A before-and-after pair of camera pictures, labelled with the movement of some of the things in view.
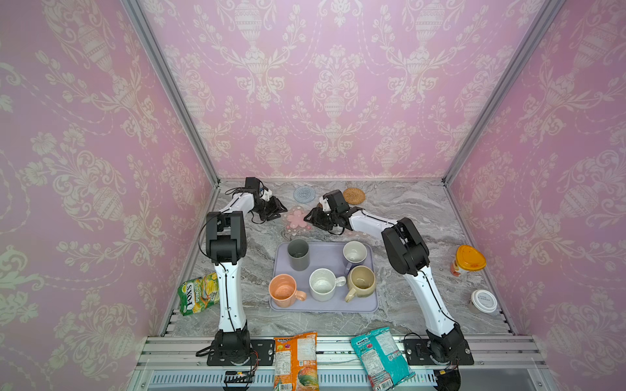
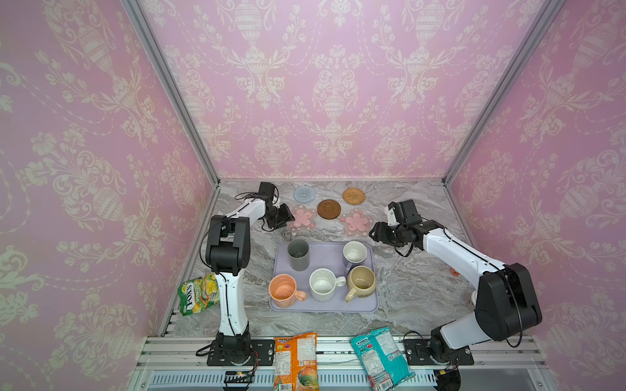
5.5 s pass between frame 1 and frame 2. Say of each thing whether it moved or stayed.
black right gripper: moved
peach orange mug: stayed
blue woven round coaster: stayed
